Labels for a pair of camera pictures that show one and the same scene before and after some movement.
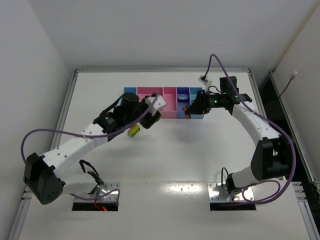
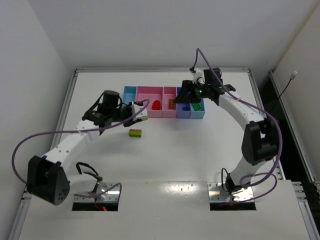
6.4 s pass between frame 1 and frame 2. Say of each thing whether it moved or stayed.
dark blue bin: stayed
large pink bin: stayed
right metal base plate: stayed
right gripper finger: moved
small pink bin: stayed
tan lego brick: moved
